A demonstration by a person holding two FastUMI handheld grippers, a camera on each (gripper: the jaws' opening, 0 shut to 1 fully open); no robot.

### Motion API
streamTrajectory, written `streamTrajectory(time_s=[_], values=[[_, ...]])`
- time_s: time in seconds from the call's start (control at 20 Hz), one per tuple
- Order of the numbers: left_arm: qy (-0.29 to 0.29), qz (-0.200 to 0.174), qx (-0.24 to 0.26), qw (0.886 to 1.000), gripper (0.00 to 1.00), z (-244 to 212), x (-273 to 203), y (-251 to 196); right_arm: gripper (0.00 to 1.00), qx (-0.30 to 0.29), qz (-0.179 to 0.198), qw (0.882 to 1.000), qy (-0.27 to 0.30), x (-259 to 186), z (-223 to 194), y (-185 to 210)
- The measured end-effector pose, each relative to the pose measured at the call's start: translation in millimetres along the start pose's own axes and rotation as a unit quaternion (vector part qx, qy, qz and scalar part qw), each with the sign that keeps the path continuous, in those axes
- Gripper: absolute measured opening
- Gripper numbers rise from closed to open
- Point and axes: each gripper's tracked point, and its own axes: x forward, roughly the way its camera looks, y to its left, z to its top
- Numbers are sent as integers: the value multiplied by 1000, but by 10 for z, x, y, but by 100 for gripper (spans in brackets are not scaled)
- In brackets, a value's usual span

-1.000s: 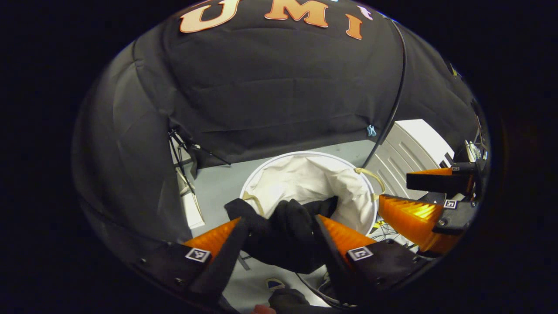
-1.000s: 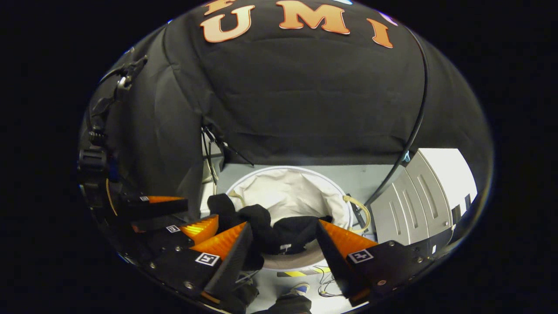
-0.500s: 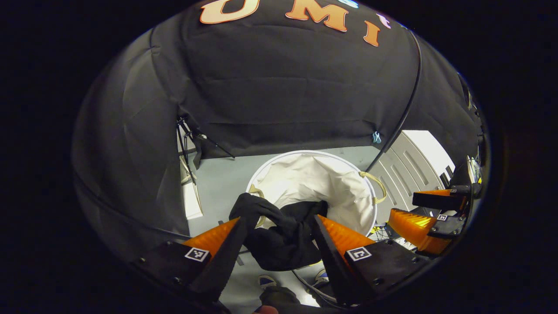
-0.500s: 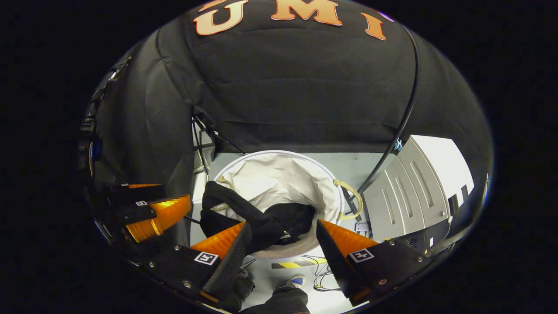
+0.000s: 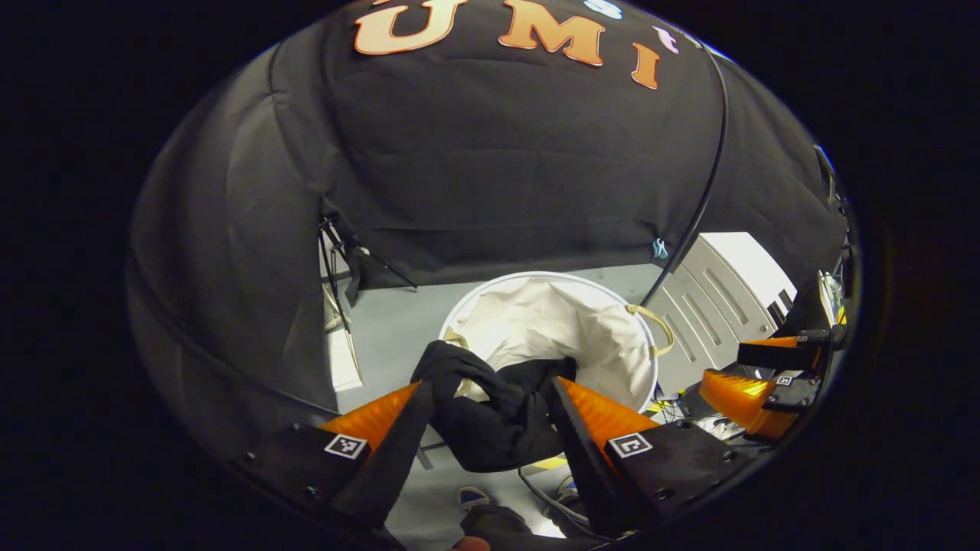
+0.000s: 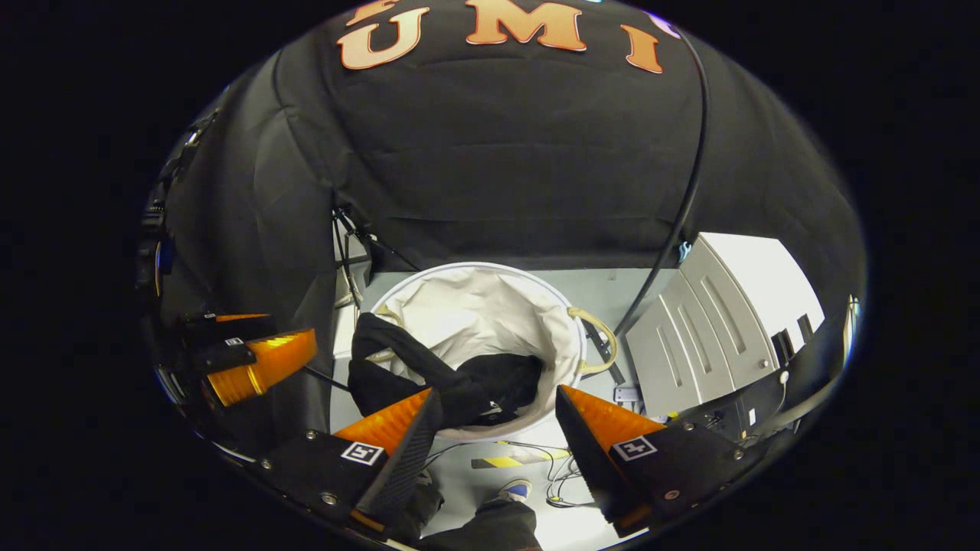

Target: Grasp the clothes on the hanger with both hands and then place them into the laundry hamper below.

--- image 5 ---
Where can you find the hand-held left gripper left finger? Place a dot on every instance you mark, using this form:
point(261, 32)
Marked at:
point(398, 459)

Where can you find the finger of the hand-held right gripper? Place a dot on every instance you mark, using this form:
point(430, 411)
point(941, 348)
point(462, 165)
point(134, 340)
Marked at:
point(773, 356)
point(739, 398)

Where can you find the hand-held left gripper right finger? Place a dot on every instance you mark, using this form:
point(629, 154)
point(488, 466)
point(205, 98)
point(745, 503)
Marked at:
point(582, 459)

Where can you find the black jacket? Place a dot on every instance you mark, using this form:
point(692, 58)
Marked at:
point(490, 428)

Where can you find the white laundry hamper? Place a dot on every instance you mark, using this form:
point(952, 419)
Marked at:
point(551, 321)

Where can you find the person's shoe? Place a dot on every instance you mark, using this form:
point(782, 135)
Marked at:
point(568, 487)
point(472, 497)

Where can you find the black stand legs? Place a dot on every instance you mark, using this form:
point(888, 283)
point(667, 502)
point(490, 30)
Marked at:
point(360, 256)

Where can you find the black backdrop cloth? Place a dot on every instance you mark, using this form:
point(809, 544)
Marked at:
point(498, 176)

